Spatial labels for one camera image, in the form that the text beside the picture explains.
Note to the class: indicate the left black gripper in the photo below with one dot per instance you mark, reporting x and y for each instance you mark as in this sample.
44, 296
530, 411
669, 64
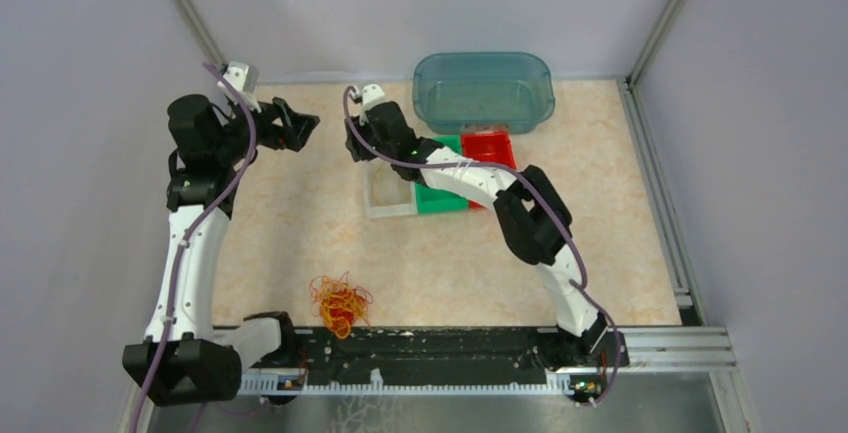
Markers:
295, 130

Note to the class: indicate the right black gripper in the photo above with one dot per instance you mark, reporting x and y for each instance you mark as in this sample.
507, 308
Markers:
359, 151

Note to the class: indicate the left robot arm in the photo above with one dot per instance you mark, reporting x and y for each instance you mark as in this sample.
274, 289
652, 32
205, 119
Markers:
192, 251

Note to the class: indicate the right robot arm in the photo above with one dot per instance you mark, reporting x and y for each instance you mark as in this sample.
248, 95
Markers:
532, 217

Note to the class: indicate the white plastic bin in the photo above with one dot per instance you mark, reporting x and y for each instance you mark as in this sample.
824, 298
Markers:
385, 194

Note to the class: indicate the green plastic bin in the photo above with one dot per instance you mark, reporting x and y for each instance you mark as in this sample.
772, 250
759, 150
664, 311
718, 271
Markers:
434, 201

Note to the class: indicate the blue transparent plastic tub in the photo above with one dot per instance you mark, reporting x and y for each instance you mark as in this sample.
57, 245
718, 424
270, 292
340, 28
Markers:
455, 93

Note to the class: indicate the red plastic bin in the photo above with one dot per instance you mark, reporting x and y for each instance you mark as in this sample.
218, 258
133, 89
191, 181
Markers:
492, 146

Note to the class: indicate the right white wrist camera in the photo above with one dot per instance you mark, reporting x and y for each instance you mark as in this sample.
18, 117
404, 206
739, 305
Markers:
368, 96

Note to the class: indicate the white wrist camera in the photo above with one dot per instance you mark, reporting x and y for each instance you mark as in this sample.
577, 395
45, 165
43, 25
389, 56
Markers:
368, 96
243, 77

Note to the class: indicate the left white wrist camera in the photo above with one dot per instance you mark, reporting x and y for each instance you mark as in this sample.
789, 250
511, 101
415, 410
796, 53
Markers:
243, 77

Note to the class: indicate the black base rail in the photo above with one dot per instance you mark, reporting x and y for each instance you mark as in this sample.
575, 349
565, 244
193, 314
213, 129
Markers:
432, 361

